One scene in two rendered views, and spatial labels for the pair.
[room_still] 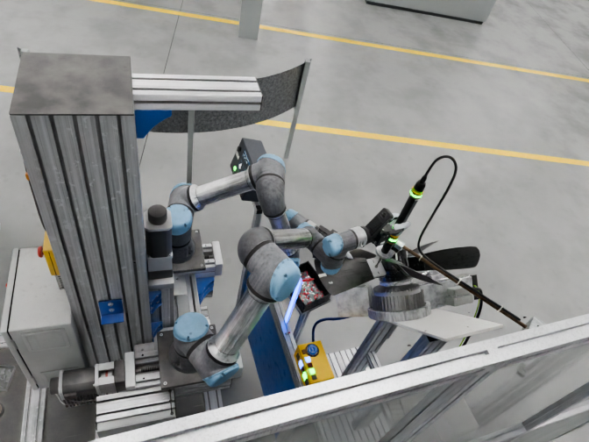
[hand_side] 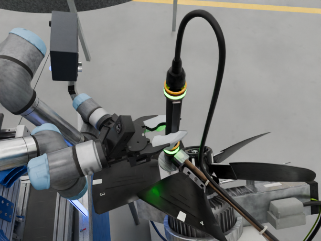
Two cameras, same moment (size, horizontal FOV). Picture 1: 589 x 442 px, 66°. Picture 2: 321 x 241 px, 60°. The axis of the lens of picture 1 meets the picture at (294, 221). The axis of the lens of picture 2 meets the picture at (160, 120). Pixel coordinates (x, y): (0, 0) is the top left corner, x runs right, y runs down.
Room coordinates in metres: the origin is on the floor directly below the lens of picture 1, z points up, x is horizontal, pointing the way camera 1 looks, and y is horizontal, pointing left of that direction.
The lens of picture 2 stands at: (0.96, -0.48, 2.07)
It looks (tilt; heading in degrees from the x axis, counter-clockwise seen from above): 59 degrees down; 21
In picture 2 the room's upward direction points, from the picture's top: straight up
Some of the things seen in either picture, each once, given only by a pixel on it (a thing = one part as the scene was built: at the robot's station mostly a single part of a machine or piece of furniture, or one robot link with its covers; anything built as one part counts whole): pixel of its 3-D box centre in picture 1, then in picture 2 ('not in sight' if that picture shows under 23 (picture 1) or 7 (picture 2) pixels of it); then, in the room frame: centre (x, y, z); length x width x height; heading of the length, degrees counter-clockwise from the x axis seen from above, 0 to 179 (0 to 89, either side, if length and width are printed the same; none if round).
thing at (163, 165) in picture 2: (389, 246); (173, 156); (1.27, -0.40, 1.34); 0.09 x 0.07 x 0.10; 65
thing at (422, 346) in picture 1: (387, 390); not in sight; (1.06, -0.68, 0.57); 0.09 x 0.04 x 1.15; 120
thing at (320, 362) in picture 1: (313, 367); not in sight; (0.84, -0.23, 1.02); 0.16 x 0.10 x 0.11; 30
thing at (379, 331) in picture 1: (362, 358); not in sight; (1.25, -0.56, 0.45); 0.09 x 0.04 x 0.91; 120
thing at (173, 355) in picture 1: (189, 347); not in sight; (0.74, 0.24, 1.09); 0.15 x 0.15 x 0.10
